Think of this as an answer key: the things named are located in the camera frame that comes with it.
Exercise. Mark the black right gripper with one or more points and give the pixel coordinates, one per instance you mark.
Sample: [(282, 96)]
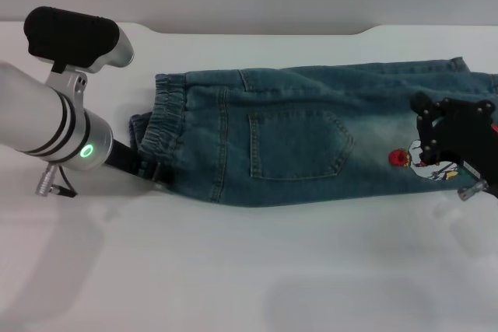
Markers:
[(467, 133)]

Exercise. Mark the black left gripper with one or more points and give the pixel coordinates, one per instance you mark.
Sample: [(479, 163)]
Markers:
[(122, 159)]

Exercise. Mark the blue denim shorts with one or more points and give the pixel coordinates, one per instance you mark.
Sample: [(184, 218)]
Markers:
[(292, 95)]

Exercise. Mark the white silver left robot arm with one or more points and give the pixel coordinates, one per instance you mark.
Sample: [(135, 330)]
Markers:
[(43, 118)]

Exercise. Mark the silver left camera bracket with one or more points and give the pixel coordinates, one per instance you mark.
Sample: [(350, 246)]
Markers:
[(68, 81)]

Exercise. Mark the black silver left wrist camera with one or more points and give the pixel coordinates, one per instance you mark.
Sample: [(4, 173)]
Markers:
[(70, 36)]

